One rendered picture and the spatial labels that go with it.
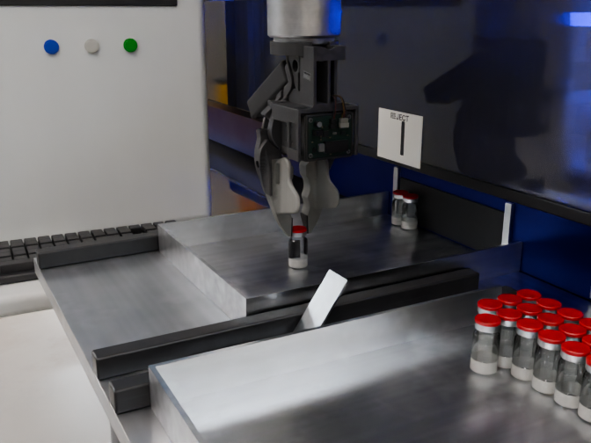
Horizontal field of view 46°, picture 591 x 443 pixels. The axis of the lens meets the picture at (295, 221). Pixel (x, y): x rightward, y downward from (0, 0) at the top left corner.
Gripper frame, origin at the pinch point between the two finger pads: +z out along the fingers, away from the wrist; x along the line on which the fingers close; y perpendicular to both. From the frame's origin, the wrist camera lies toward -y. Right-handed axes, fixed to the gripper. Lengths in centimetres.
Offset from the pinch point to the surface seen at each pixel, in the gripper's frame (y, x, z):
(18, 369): -163, -19, 93
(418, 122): 4.1, 13.6, -10.8
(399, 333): 22.0, -1.4, 4.2
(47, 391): -144, -13, 94
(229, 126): -71, 22, 1
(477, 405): 33.0, -2.3, 5.1
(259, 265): -1.5, -3.9, 5.2
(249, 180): -49, 16, 8
